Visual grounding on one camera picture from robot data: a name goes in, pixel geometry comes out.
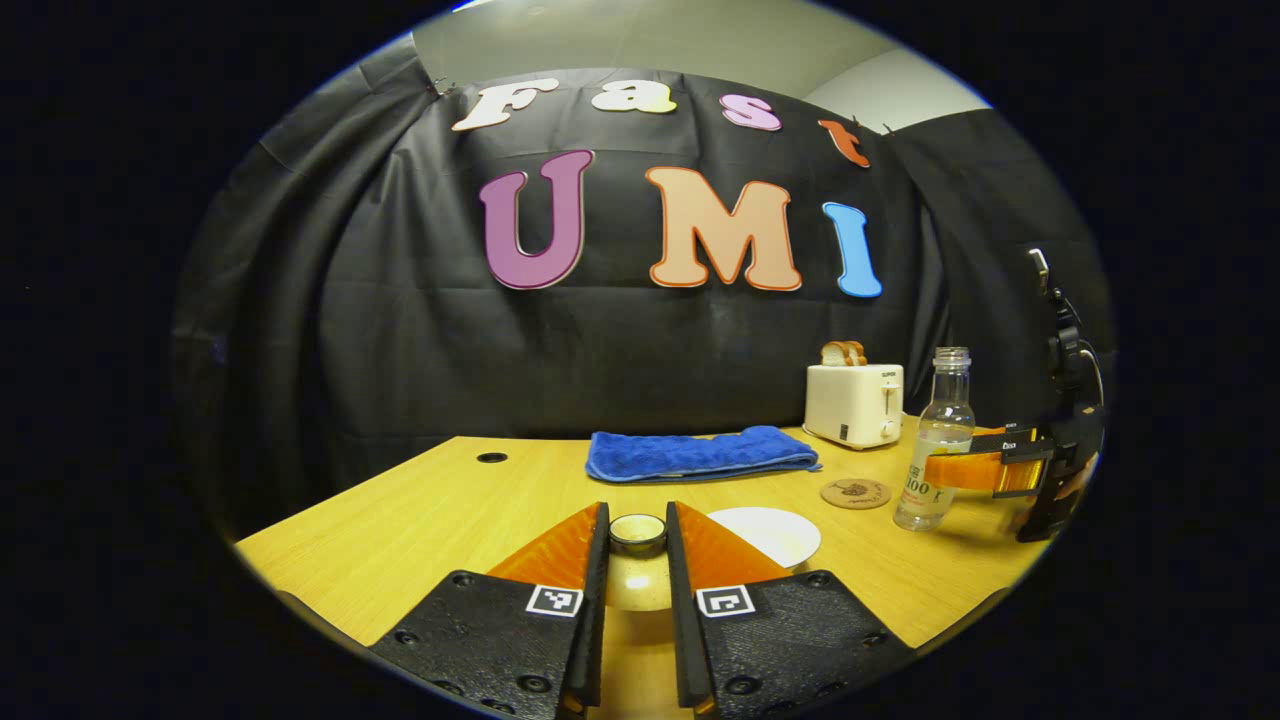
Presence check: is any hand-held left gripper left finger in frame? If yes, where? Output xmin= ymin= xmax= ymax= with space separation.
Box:
xmin=368 ymin=502 xmax=611 ymax=719

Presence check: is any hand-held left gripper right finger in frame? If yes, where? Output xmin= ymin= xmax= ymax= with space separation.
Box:
xmin=665 ymin=502 xmax=916 ymax=719

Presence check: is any cream teacup lid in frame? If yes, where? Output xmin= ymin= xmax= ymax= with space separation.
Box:
xmin=603 ymin=513 xmax=676 ymax=613

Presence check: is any clear water bottle yellow label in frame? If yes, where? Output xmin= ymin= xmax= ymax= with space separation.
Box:
xmin=893 ymin=347 xmax=976 ymax=532

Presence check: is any cream teacup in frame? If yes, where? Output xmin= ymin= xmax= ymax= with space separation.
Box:
xmin=706 ymin=506 xmax=822 ymax=571

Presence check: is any round brown coaster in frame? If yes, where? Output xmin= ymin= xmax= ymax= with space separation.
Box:
xmin=821 ymin=478 xmax=892 ymax=511

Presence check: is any white toaster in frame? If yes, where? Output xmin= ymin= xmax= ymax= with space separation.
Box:
xmin=805 ymin=363 xmax=905 ymax=450

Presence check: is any blue folded towel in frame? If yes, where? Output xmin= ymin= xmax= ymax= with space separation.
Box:
xmin=586 ymin=426 xmax=822 ymax=484

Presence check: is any black backdrop cloth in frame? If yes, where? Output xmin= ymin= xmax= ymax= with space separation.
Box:
xmin=170 ymin=35 xmax=1116 ymax=541

